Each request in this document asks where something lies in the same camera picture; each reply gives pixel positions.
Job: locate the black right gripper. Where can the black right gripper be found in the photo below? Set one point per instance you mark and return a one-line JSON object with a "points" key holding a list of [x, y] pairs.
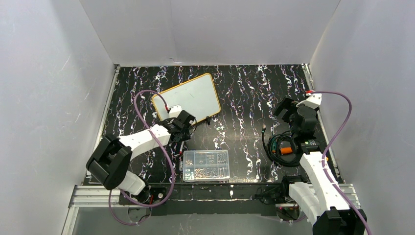
{"points": [[285, 109]]}

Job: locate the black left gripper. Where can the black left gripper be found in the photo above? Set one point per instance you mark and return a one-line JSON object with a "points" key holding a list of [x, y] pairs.
{"points": [[188, 119]]}

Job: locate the white red whiteboard marker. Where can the white red whiteboard marker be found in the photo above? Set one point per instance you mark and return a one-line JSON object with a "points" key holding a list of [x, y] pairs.
{"points": [[181, 148]]}

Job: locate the yellow framed whiteboard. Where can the yellow framed whiteboard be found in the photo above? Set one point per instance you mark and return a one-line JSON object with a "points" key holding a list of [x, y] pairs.
{"points": [[197, 96]]}

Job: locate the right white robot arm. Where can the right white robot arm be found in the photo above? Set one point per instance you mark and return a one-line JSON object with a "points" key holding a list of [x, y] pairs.
{"points": [[322, 200]]}

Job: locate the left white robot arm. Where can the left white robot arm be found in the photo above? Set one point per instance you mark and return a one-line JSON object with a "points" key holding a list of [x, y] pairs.
{"points": [[110, 161]]}

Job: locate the clear plastic screw box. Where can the clear plastic screw box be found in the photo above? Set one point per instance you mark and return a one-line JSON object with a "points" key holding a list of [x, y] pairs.
{"points": [[206, 165]]}

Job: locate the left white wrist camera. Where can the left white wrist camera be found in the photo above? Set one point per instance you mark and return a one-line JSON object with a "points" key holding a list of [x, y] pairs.
{"points": [[174, 111]]}

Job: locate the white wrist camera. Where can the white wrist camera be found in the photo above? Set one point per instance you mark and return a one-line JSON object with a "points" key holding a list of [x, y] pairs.
{"points": [[174, 111], [313, 100]]}

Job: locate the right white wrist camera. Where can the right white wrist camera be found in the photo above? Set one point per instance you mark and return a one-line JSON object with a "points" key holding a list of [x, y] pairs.
{"points": [[313, 100]]}

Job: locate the green handled screwdriver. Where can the green handled screwdriver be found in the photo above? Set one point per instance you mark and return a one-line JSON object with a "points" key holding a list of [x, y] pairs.
{"points": [[274, 145]]}

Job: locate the aluminium side rail right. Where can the aluminium side rail right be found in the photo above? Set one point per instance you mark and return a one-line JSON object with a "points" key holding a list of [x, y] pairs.
{"points": [[310, 84]]}

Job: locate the aluminium side rail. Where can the aluminium side rail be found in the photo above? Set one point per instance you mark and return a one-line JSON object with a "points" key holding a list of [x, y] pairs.
{"points": [[310, 84], [106, 107]]}

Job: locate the orange handled screwdriver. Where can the orange handled screwdriver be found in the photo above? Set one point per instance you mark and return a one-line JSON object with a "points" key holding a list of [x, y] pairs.
{"points": [[283, 151]]}

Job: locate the black ethernet cable teal plug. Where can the black ethernet cable teal plug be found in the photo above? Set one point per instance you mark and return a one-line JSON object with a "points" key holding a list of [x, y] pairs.
{"points": [[286, 136]]}

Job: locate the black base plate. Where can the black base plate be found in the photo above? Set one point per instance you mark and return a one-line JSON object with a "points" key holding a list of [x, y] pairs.
{"points": [[244, 207]]}

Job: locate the aluminium side rail left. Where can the aluminium side rail left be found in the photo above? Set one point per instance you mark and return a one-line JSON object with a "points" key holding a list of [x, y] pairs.
{"points": [[106, 107]]}

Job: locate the aluminium front rail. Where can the aluminium front rail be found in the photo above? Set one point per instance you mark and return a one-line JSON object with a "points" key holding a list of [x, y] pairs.
{"points": [[97, 196]]}

